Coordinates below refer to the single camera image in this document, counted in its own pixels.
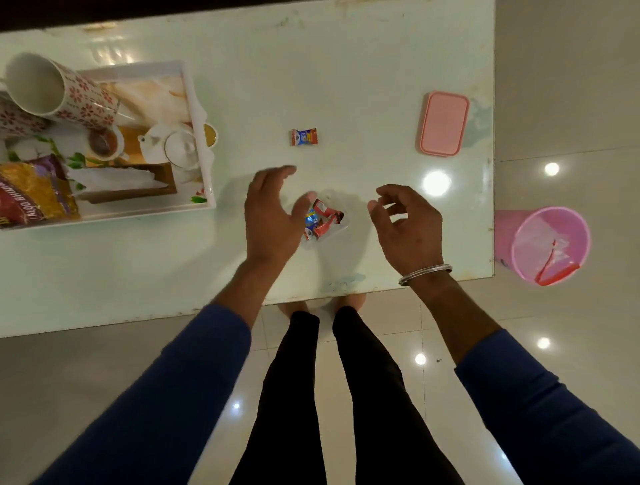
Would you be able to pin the pink lidded food box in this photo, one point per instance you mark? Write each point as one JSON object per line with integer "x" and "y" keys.
{"x": 444, "y": 123}

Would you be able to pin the white printed serving tray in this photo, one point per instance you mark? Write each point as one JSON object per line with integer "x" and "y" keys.
{"x": 150, "y": 100}

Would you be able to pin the red wrapper scrap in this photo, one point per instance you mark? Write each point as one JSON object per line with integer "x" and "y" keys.
{"x": 555, "y": 274}

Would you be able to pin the clear bag of candy wrappers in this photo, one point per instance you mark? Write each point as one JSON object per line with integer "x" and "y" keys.
{"x": 324, "y": 220}

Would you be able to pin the silver bangle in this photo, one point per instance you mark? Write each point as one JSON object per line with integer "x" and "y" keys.
{"x": 425, "y": 274}

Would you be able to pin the person's right hand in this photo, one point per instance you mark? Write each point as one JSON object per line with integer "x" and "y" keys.
{"x": 412, "y": 235}

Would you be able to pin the person's right thumb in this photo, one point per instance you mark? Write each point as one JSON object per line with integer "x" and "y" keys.
{"x": 378, "y": 217}

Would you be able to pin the person's leg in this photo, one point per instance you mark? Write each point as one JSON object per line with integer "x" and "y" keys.
{"x": 385, "y": 409}
{"x": 287, "y": 409}

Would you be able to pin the person's right leg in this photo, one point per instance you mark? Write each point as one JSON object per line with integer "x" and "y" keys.
{"x": 385, "y": 409}

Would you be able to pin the pink waste bin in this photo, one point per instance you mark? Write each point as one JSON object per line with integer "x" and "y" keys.
{"x": 507, "y": 235}

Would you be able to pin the large floral ceramic mug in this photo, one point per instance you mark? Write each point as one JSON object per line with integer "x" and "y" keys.
{"x": 75, "y": 97}

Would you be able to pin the clear plastic bin liner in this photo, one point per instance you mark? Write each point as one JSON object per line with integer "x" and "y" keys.
{"x": 537, "y": 245}

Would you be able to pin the person's left forearm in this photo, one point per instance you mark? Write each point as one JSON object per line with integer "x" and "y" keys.
{"x": 190, "y": 379}

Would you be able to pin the person's right forearm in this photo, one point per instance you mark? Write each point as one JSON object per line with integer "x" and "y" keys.
{"x": 510, "y": 394}

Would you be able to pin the person's left foot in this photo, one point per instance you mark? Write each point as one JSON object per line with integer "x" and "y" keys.
{"x": 292, "y": 307}

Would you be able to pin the person's right foot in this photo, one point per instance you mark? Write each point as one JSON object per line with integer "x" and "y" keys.
{"x": 351, "y": 301}

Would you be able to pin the person's left hand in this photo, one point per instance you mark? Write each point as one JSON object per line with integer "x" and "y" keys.
{"x": 267, "y": 225}

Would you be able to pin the person's left leg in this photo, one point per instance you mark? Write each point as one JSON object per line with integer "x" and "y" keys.
{"x": 287, "y": 409}

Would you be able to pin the yellow maroon snack packet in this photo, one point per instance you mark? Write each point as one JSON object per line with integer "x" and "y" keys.
{"x": 35, "y": 190}

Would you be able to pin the small wrapped candy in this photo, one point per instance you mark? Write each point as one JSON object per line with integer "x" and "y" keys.
{"x": 304, "y": 136}

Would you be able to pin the person's foot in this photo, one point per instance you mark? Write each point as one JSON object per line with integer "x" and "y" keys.
{"x": 292, "y": 307}
{"x": 351, "y": 301}

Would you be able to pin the person's left thumb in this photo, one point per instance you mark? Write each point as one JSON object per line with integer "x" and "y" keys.
{"x": 305, "y": 207}

